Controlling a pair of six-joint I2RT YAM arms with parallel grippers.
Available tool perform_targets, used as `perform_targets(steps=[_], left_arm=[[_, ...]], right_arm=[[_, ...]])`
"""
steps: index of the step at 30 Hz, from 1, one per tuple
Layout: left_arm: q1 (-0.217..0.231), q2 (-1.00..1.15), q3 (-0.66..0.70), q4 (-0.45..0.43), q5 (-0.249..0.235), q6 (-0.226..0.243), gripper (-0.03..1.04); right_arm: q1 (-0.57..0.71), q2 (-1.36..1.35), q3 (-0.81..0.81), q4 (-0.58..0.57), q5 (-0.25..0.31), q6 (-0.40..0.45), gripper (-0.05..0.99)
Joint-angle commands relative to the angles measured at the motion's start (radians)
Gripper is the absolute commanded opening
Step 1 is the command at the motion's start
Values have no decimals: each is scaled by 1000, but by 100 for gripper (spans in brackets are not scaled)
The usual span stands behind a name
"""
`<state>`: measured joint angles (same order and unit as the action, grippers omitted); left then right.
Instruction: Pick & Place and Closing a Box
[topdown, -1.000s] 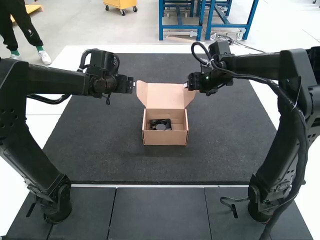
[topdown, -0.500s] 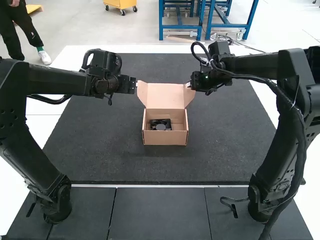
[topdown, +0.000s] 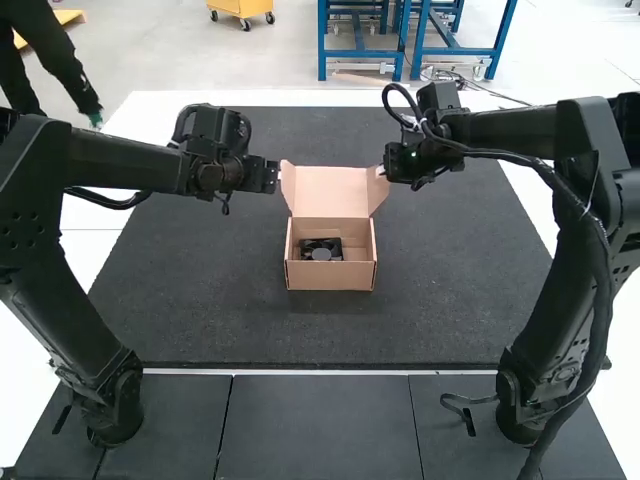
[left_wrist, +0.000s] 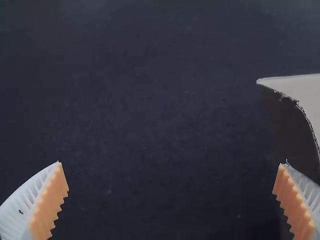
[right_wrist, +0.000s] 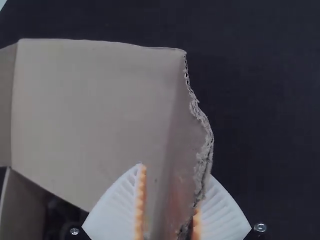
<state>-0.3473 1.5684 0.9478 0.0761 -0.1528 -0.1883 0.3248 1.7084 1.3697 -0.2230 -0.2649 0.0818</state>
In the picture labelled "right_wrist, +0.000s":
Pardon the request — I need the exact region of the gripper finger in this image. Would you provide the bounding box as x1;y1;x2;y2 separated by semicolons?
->
63;161;149;240
191;174;269;240

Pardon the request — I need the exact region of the black square fan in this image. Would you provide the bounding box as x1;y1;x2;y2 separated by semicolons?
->
45;193;89;240

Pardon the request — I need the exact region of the cardboard box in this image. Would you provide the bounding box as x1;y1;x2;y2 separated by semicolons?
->
0;37;215;240

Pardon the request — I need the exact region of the black mat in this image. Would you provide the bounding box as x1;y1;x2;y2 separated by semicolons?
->
0;0;320;240

